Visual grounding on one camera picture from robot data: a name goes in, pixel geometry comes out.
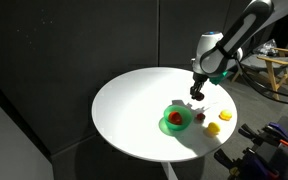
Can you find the purple orange spring clamp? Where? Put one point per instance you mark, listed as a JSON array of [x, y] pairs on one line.
[[260, 163], [280, 133]]

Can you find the yellow orange toy fruit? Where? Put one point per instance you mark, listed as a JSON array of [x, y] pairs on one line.
[[225, 115]]

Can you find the dark brown toy ball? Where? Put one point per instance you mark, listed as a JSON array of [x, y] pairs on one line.
[[198, 97]]

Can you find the small red green strawberry toy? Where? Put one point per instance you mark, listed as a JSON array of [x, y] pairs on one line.
[[200, 116]]

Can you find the wooden chair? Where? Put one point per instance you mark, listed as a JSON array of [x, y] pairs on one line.
[[274, 71]]

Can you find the white table pedestal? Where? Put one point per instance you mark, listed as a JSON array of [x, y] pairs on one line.
[[169, 170]]

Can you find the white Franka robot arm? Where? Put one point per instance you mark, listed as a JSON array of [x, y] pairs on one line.
[[230, 36]]

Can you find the yellow toy lemon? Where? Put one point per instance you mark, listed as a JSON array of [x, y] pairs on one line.
[[213, 127]]

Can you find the green plastic bowl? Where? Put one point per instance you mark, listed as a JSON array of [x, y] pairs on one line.
[[180, 126]]

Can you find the black clamp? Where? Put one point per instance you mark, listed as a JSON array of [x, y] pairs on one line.
[[227, 161]]

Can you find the clear plastic bag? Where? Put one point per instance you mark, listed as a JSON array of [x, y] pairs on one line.
[[265, 46]]

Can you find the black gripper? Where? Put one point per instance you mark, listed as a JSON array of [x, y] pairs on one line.
[[199, 81]]

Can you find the red toy fruit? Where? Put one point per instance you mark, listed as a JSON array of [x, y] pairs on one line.
[[175, 117]]

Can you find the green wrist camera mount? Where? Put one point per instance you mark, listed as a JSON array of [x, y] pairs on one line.
[[217, 79]]

